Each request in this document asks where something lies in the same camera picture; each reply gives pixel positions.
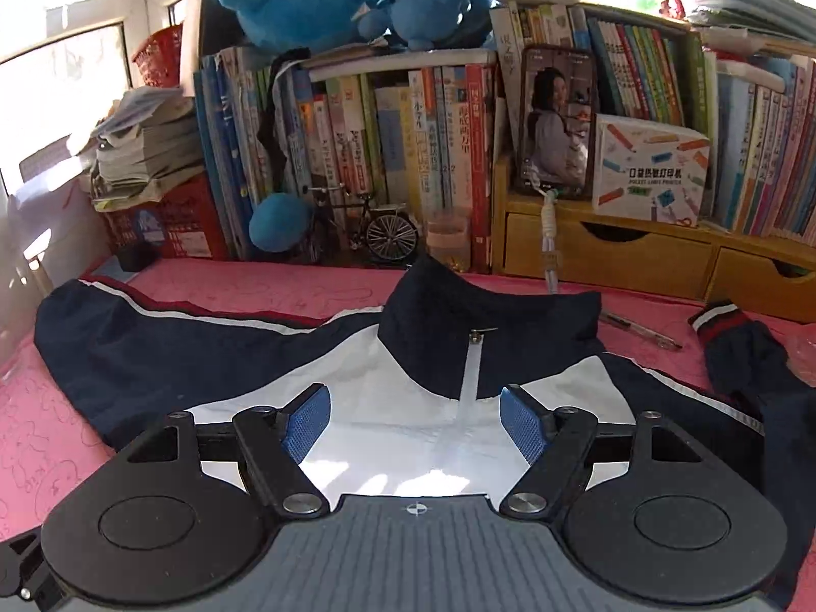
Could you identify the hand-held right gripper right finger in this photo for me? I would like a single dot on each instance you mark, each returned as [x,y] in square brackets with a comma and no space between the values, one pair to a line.
[519,424]

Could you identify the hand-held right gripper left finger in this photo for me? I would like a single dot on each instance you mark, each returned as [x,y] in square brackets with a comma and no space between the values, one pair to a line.
[309,422]

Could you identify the navy and white jacket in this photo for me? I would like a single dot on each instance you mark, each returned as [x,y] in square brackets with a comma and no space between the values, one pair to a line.
[191,357]

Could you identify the navy white red jacket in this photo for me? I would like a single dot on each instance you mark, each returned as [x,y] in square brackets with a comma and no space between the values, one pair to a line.
[255,287]

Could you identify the clear pen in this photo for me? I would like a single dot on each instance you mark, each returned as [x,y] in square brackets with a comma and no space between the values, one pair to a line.
[644,330]

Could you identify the wooden drawer organizer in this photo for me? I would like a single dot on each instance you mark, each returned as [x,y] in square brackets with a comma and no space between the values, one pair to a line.
[612,255]

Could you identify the clear plastic jar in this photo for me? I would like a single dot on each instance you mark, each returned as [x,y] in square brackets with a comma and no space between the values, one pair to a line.
[449,236]

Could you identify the black model bicycle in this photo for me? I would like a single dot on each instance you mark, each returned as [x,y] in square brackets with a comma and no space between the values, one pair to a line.
[392,236]

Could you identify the blue plush ball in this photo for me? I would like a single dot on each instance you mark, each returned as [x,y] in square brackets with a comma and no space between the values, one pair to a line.
[280,220]

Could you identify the small black container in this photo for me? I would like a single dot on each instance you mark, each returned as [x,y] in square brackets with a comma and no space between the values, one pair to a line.
[137,258]

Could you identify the red cardboard box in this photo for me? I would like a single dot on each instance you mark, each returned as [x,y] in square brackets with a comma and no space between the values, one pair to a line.
[178,223]

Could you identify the white printed cardboard box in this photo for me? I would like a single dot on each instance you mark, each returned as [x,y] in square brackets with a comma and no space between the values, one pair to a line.
[644,172]

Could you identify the row of tall books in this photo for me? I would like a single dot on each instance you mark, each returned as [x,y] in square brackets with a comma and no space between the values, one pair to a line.
[395,140]

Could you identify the smartphone in red case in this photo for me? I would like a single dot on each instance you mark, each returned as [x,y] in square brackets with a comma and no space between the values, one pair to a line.
[554,121]

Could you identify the stack of papers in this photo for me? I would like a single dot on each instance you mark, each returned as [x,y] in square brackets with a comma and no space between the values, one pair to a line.
[146,146]

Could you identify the row of thin colourful books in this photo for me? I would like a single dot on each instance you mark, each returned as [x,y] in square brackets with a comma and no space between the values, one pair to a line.
[765,153]

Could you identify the white shelf board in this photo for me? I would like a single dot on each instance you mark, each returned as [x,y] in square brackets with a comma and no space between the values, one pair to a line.
[395,58]

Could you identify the red plastic basket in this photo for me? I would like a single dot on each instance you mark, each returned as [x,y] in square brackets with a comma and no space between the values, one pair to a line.
[159,57]

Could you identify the large blue plush toy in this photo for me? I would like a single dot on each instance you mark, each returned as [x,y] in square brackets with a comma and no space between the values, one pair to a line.
[293,3]

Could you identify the small blue plush toy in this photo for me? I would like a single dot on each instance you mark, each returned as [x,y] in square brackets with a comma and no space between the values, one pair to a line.
[427,9]

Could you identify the stack of pale booklets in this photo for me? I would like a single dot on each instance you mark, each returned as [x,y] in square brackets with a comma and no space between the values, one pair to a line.
[752,0]

